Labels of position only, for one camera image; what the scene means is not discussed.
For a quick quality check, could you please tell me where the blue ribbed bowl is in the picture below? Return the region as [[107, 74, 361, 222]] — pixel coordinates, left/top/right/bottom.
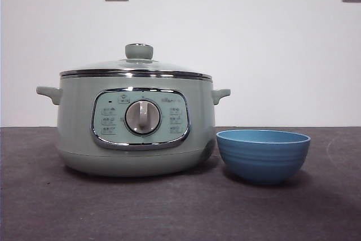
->
[[215, 129, 312, 186]]

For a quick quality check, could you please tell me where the glass lid with green knob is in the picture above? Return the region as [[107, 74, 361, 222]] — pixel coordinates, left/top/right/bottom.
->
[[59, 43, 213, 80]]

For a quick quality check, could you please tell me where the pale green electric steamer pot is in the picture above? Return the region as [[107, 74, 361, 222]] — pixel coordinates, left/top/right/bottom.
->
[[36, 73, 231, 178]]

